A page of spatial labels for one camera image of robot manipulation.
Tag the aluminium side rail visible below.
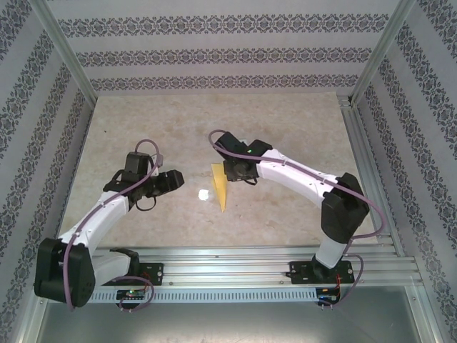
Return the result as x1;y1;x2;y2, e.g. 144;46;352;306
337;93;406;258

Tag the grey metal sheet panel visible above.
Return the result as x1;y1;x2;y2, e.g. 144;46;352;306
34;285;429;343

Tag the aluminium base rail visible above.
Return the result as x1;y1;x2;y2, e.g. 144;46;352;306
34;246;422;287

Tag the yellow paper sheet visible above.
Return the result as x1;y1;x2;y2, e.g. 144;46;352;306
210;162;229;214

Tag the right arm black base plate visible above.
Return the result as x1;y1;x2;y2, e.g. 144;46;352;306
289;260;355;286

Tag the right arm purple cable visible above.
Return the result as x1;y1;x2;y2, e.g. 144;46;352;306
208;129;388;310

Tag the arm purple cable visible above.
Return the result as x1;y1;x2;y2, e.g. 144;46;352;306
63;139;164;312
208;129;388;310

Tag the aluminium frame post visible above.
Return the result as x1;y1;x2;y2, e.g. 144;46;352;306
351;0;418;108
28;0;98;105

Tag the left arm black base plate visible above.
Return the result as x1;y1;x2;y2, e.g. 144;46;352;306
99;262;166;287

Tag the slotted grey cable duct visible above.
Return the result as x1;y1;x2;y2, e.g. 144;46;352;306
48;288;318;303

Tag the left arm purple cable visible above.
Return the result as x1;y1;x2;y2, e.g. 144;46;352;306
63;139;164;312

